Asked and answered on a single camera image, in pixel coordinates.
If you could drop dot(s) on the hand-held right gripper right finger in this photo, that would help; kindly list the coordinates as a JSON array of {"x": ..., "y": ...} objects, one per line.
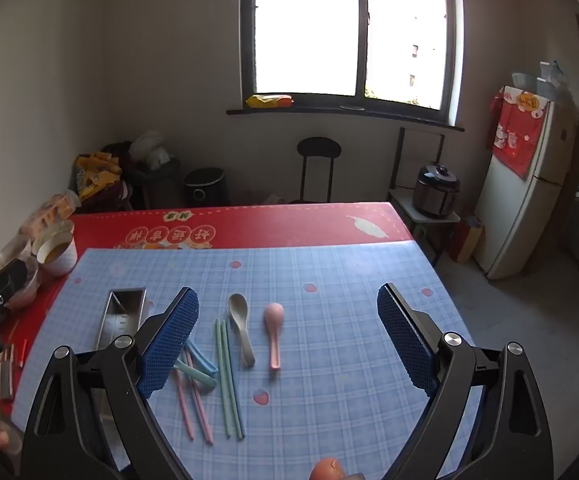
[{"x": 404, "y": 345}]

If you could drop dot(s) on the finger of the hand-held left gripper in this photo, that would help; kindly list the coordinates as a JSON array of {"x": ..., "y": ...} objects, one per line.
[{"x": 7, "y": 277}]

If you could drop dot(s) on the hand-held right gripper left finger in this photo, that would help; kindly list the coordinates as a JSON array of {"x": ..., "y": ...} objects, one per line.
[{"x": 169, "y": 345}]

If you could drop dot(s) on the blue spoon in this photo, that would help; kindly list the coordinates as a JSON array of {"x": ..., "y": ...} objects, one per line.
[{"x": 205, "y": 364}]

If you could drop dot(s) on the green spoon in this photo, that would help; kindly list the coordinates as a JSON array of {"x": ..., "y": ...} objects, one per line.
[{"x": 198, "y": 378}]

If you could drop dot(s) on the metal utensil tray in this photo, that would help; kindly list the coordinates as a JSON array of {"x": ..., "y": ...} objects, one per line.
[{"x": 124, "y": 310}]

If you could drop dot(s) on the green chopstick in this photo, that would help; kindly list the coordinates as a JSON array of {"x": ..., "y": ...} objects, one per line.
[
  {"x": 222, "y": 375},
  {"x": 233, "y": 380}
]

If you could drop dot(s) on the white spoon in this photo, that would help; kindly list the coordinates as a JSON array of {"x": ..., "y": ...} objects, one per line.
[{"x": 238, "y": 306}]

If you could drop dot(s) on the pink spoon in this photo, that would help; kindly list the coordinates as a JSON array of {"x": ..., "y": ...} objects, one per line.
[{"x": 273, "y": 315}]

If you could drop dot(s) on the bowl covered with plastic bag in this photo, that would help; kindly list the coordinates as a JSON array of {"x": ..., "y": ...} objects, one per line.
[{"x": 17, "y": 270}]

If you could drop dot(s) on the white bowl with soup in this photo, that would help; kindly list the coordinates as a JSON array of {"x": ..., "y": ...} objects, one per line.
[{"x": 59, "y": 257}]

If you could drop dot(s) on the blue plaid table mat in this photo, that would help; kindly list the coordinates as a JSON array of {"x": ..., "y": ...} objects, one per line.
[{"x": 329, "y": 310}]

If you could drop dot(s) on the orange cardboard box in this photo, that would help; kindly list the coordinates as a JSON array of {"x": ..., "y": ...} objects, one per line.
[{"x": 469, "y": 240}]

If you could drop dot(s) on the maroon cloth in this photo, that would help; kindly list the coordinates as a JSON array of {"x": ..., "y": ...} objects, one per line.
[{"x": 117, "y": 195}]

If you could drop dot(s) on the small white table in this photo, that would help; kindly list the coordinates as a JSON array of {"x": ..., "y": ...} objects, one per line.
[{"x": 409, "y": 207}]

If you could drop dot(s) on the yellow printed cloth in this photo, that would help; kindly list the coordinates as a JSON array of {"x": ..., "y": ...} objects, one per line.
[{"x": 97, "y": 172}]

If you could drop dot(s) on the brown egg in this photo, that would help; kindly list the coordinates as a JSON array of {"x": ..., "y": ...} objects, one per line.
[{"x": 327, "y": 470}]

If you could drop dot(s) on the black rice cooker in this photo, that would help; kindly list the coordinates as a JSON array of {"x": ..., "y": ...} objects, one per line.
[{"x": 437, "y": 192}]

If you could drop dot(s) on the black air fryer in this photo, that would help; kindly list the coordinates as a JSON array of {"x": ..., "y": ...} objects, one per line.
[{"x": 205, "y": 187}]

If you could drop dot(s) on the red printed tablecloth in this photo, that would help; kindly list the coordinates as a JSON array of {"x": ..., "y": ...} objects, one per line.
[{"x": 279, "y": 225}]

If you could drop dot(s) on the white fridge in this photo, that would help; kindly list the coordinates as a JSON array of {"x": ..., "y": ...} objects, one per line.
[{"x": 519, "y": 220}]

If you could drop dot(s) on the white plastic bag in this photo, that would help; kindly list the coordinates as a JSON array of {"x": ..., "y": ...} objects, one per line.
[{"x": 148, "y": 150}]

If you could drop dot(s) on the black round chair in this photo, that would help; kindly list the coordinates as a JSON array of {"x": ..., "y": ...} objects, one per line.
[{"x": 319, "y": 149}]

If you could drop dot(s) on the dark window sill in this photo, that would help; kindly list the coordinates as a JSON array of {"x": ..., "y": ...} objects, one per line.
[{"x": 344, "y": 115}]

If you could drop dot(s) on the red printed cloth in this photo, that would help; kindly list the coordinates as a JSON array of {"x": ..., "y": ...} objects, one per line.
[{"x": 517, "y": 130}]

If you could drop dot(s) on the yellow packet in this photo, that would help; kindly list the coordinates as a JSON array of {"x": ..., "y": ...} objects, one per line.
[{"x": 268, "y": 101}]

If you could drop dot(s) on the clear plastic containers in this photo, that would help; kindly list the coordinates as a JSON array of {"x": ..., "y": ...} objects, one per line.
[{"x": 544, "y": 77}]

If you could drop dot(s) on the window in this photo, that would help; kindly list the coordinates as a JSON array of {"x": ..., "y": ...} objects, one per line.
[{"x": 304, "y": 25}]

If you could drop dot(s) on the black metal frame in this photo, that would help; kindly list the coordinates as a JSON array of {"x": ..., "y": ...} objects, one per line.
[{"x": 400, "y": 160}]

